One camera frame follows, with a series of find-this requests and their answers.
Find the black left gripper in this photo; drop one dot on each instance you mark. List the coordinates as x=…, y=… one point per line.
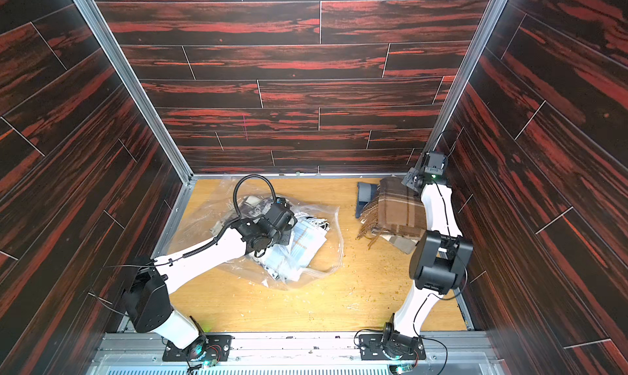
x=287, y=233

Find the aluminium front rail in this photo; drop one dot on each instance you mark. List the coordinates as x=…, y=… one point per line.
x=299, y=353

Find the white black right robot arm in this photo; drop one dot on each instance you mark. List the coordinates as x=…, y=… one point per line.
x=439, y=262

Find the clear plastic vacuum bag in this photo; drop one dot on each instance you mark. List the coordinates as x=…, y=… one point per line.
x=196, y=228

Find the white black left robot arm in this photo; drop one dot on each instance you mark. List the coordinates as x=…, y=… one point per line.
x=147, y=302

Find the cream tan striped scarf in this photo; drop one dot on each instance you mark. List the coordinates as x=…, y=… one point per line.
x=403, y=244

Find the blue grey striped scarf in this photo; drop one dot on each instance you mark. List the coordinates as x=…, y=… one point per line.
x=366, y=193

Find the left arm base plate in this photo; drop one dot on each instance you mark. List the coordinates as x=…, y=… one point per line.
x=210, y=349

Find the dark brown scarf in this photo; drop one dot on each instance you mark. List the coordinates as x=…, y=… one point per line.
x=395, y=210

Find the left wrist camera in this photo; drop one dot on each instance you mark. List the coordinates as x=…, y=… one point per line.
x=281, y=205

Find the cream brown plaid scarf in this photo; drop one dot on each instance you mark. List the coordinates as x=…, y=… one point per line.
x=250, y=207

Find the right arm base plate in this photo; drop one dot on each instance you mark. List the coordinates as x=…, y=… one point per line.
x=375, y=345

